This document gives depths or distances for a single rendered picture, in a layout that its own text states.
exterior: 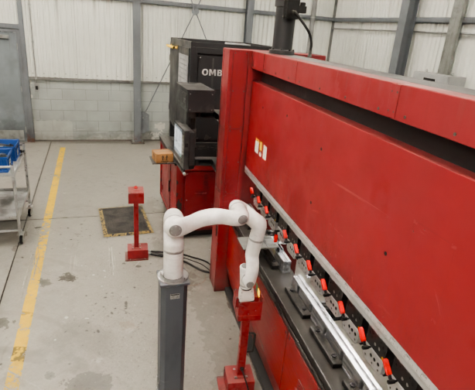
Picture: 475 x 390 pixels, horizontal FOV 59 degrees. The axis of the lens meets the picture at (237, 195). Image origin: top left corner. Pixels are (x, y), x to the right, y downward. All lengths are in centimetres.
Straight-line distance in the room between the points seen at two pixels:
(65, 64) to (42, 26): 77
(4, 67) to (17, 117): 96
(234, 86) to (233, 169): 73
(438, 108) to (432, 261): 53
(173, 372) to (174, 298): 58
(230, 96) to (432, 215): 236
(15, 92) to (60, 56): 114
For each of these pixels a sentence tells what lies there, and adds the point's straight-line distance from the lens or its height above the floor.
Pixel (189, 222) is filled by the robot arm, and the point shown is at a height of 140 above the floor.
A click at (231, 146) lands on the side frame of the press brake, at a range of 374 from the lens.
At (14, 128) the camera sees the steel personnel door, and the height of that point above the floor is 27.
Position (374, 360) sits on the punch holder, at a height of 114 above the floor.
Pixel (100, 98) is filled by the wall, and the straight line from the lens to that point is 951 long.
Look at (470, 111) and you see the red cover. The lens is 151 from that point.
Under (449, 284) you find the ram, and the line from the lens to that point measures 162.
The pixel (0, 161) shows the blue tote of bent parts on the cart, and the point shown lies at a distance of 516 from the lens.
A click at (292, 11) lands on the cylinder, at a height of 260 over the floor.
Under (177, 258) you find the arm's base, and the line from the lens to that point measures 257.
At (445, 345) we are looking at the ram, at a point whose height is 150.
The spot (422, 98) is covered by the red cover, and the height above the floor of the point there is 227.
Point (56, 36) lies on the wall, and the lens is 942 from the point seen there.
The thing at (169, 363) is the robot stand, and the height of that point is 40.
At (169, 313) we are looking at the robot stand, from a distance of 275.
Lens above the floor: 244
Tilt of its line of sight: 21 degrees down
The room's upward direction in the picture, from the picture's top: 5 degrees clockwise
